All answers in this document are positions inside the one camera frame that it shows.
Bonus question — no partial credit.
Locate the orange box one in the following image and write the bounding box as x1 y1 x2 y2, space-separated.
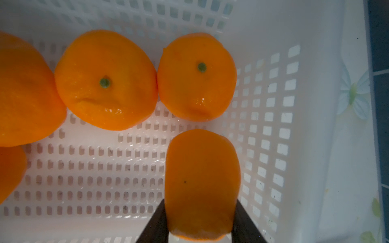
165 129 241 241

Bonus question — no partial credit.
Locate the orange box four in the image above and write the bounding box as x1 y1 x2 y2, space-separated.
157 33 237 122

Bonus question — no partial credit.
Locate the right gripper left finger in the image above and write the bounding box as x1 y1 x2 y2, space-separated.
136 199 169 243

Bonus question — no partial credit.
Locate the orange box two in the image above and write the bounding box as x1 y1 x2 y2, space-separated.
0 146 27 204
1 32 67 147

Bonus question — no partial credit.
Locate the orange box three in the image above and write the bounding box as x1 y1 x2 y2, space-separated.
55 30 158 131

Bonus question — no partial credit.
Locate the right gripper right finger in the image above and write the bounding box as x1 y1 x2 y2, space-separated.
231 200 267 243

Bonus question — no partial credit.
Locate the white perforated plastic basket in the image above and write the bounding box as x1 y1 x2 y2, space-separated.
1 1 345 243

